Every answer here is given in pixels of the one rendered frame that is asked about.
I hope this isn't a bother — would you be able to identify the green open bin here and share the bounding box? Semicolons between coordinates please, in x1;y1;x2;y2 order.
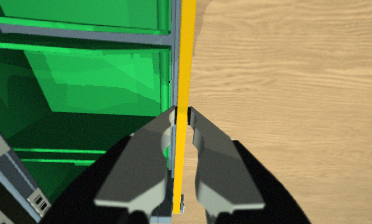
0;0;171;35
0;33;171;153
15;151;103;203

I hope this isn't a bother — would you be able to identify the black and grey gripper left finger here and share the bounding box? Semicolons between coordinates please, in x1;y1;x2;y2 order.
38;105;177;224

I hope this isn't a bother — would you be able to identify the yellow bar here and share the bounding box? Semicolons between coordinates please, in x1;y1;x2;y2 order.
173;0;197;213

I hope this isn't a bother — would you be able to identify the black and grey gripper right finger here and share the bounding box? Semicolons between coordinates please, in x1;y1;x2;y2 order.
187;106;311;224

